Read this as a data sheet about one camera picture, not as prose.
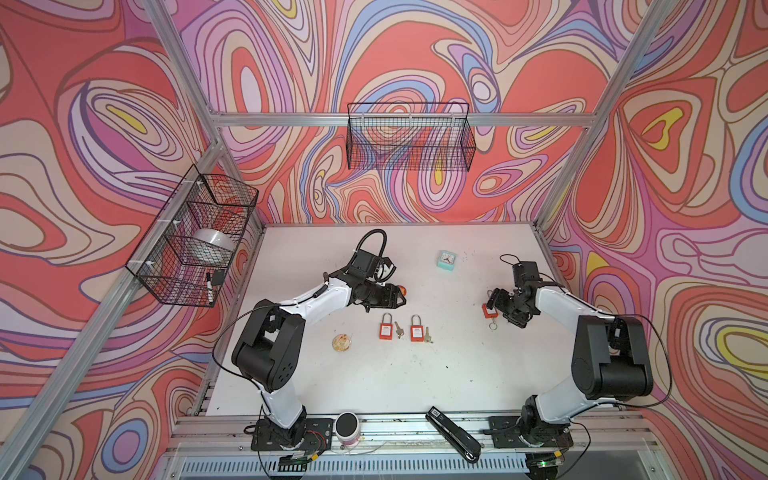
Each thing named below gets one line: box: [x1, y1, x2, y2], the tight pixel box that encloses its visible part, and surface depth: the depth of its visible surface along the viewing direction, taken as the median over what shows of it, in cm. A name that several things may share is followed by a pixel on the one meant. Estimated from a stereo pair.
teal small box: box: [437, 250, 457, 271], surface depth 109 cm
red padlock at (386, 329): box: [379, 312, 393, 341], surface depth 92 cm
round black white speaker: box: [335, 411, 360, 446], surface depth 72 cm
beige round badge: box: [332, 333, 351, 352], surface depth 90 cm
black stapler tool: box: [425, 406, 482, 464], surface depth 72 cm
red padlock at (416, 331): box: [410, 314, 424, 343], surface depth 90 cm
